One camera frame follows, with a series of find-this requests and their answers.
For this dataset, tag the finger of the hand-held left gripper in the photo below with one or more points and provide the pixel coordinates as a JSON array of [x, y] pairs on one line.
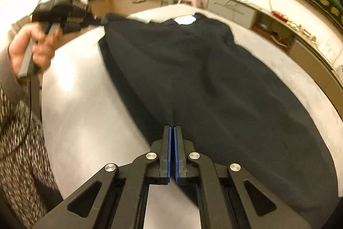
[[97, 20]]

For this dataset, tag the slipper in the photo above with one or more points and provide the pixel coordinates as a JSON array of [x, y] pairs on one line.
[[140, 0]]

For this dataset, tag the black pants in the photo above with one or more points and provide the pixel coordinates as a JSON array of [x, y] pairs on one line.
[[201, 78]]

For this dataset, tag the person's left forearm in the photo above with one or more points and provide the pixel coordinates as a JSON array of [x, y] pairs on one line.
[[10, 84]]

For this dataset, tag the long grey sideboard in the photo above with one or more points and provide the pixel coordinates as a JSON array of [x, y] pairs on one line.
[[308, 57]]

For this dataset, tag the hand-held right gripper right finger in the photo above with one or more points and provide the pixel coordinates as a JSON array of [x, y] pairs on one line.
[[177, 159]]

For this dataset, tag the person's left hand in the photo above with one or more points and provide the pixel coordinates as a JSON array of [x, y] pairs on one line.
[[45, 49]]

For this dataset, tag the red fruit plate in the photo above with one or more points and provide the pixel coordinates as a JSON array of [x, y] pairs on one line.
[[280, 16]]

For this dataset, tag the golden table ornaments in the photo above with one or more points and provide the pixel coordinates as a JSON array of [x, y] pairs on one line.
[[301, 30]]

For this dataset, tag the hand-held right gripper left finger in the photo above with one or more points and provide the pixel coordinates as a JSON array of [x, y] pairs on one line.
[[167, 159]]

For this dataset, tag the person's tweed clothing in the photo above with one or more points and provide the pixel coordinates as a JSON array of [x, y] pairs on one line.
[[18, 154]]

